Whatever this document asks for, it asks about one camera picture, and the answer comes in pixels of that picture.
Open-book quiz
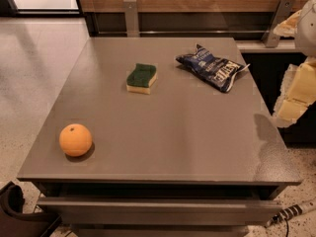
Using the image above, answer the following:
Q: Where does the blue chip bag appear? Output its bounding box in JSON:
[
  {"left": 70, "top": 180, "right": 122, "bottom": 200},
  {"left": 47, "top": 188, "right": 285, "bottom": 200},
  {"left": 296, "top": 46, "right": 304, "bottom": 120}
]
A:
[{"left": 176, "top": 44, "right": 248, "bottom": 93}]

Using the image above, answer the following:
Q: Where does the metal bracket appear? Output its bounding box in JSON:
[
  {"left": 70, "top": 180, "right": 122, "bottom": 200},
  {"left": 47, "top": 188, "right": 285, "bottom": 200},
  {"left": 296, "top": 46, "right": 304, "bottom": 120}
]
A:
[
  {"left": 123, "top": 0, "right": 140, "bottom": 38},
  {"left": 262, "top": 0, "right": 296, "bottom": 48}
]

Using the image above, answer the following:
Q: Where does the black chair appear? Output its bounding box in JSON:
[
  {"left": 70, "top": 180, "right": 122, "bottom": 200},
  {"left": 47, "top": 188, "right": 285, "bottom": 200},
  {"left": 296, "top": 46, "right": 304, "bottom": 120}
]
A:
[{"left": 0, "top": 182, "right": 61, "bottom": 237}]

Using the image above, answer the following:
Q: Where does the right metal bracket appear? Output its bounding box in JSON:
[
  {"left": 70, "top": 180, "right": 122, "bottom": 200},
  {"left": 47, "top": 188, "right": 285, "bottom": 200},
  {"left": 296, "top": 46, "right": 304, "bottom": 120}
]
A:
[{"left": 262, "top": 0, "right": 296, "bottom": 48}]

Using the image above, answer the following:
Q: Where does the orange fruit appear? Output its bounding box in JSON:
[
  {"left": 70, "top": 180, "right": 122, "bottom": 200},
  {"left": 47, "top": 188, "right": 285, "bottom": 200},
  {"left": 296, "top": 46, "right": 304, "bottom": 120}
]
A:
[{"left": 59, "top": 123, "right": 93, "bottom": 157}]

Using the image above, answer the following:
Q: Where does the striped cable on floor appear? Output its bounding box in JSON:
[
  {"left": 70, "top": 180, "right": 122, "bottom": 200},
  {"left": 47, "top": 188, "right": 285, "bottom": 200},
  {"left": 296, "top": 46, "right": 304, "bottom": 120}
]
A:
[{"left": 265, "top": 199, "right": 316, "bottom": 228}]

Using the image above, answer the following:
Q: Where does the green yellow sponge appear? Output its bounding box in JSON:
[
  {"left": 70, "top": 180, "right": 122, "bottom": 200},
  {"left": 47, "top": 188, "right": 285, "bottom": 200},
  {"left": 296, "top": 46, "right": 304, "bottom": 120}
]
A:
[{"left": 126, "top": 63, "right": 157, "bottom": 95}]

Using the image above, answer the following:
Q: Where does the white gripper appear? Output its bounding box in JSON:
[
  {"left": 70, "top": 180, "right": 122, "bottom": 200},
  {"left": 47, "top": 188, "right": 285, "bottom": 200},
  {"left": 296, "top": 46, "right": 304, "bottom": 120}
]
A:
[{"left": 273, "top": 0, "right": 316, "bottom": 127}]

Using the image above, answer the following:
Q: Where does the left metal bracket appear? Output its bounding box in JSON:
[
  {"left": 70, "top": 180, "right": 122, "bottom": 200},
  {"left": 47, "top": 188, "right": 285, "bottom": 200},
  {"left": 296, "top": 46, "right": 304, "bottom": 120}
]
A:
[{"left": 123, "top": 0, "right": 140, "bottom": 38}]

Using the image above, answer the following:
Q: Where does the metal rail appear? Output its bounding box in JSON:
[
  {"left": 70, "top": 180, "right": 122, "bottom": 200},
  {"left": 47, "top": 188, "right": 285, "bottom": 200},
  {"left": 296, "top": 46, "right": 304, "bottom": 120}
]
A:
[{"left": 98, "top": 30, "right": 266, "bottom": 36}]

